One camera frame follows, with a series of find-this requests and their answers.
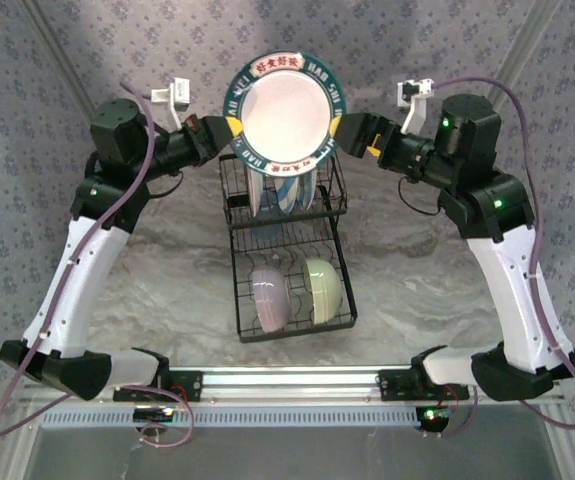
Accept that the black wire dish rack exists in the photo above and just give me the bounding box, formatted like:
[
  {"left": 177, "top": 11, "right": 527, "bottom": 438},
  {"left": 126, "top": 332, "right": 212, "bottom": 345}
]
[{"left": 217, "top": 152, "right": 359, "bottom": 344}]

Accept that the green rimmed lettered plate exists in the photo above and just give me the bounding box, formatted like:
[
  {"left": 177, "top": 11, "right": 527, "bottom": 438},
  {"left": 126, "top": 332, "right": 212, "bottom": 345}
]
[{"left": 222, "top": 49, "right": 348, "bottom": 179}]

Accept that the blue white striped plate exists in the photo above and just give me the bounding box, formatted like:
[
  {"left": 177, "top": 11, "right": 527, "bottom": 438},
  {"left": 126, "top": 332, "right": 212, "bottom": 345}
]
[{"left": 272, "top": 169, "right": 317, "bottom": 216}]

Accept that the pale green bowl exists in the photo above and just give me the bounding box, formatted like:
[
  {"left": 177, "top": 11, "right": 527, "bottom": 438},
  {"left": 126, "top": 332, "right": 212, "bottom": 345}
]
[{"left": 300, "top": 257, "right": 344, "bottom": 325}]

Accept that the purple bowl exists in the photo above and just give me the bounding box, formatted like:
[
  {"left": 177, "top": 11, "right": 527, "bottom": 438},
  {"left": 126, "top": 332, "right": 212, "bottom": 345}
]
[{"left": 250, "top": 266, "right": 293, "bottom": 334}]

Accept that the left small circuit board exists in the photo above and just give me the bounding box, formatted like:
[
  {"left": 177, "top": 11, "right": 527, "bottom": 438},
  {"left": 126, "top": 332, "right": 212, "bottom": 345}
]
[{"left": 133, "top": 406, "right": 177, "bottom": 425}]

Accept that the small circuit board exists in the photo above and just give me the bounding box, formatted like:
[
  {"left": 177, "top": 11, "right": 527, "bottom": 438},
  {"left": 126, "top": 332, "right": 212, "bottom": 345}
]
[
  {"left": 415, "top": 404, "right": 452, "bottom": 434},
  {"left": 133, "top": 406, "right": 177, "bottom": 425}
]

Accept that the right small circuit board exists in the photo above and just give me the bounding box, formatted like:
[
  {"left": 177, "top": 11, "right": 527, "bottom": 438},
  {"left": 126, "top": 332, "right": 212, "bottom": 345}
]
[{"left": 415, "top": 404, "right": 452, "bottom": 434}]

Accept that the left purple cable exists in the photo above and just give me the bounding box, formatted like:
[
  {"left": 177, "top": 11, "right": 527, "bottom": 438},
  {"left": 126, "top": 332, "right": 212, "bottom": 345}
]
[{"left": 0, "top": 82, "right": 196, "bottom": 446}]

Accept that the purple cable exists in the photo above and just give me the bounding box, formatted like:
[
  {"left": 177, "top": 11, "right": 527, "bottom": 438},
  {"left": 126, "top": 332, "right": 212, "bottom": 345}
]
[
  {"left": 431, "top": 74, "right": 575, "bottom": 436},
  {"left": 0, "top": 82, "right": 196, "bottom": 446}
]

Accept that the left thin black cable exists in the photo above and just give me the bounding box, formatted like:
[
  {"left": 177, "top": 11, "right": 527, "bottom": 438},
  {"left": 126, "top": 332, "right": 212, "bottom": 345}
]
[{"left": 147, "top": 168, "right": 184, "bottom": 200}]

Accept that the thin black cable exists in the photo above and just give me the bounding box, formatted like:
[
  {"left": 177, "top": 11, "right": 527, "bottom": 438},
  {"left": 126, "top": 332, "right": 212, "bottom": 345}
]
[
  {"left": 147, "top": 168, "right": 184, "bottom": 200},
  {"left": 397, "top": 177, "right": 441, "bottom": 217}
]

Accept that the right thin black cable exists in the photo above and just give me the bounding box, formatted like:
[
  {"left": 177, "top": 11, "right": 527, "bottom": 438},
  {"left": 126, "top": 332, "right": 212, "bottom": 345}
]
[{"left": 397, "top": 177, "right": 441, "bottom": 217}]

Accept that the aluminium frame post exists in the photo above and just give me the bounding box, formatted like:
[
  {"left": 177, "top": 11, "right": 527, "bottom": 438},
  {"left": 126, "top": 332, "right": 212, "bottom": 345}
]
[
  {"left": 491, "top": 0, "right": 566, "bottom": 84},
  {"left": 19, "top": 0, "right": 96, "bottom": 119}
]

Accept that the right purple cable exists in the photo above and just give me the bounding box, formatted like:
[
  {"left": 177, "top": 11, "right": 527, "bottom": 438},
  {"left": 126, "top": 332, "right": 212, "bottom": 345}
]
[{"left": 431, "top": 74, "right": 575, "bottom": 436}]

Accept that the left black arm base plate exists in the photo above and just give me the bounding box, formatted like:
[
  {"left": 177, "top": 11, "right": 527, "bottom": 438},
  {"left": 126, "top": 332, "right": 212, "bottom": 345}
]
[{"left": 112, "top": 368, "right": 204, "bottom": 403}]

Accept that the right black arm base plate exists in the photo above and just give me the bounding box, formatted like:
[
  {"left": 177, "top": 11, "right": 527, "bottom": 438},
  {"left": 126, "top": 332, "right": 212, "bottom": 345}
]
[{"left": 378, "top": 368, "right": 471, "bottom": 403}]

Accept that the aluminium mounting rail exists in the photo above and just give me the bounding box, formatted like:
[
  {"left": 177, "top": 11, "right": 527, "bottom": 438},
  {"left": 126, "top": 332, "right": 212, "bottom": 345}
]
[{"left": 19, "top": 364, "right": 568, "bottom": 407}]

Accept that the grey slotted cable duct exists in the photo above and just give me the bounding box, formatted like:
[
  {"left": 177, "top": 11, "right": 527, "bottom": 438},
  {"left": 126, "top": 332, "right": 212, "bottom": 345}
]
[{"left": 39, "top": 407, "right": 421, "bottom": 430}]

